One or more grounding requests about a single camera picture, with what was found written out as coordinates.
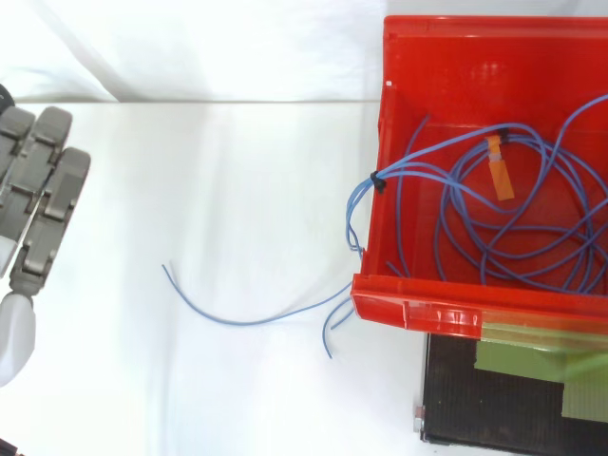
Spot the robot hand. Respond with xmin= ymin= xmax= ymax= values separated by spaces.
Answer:
xmin=0 ymin=83 xmax=92 ymax=389

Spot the red bin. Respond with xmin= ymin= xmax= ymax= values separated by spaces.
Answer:
xmin=350 ymin=15 xmax=608 ymax=339

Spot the orange tape tag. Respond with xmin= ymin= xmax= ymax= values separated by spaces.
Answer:
xmin=484 ymin=135 xmax=517 ymax=201

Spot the black stand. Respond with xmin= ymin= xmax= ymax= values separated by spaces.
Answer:
xmin=411 ymin=321 xmax=608 ymax=455

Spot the blue cable bundle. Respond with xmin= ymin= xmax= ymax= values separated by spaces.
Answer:
xmin=161 ymin=93 xmax=608 ymax=359

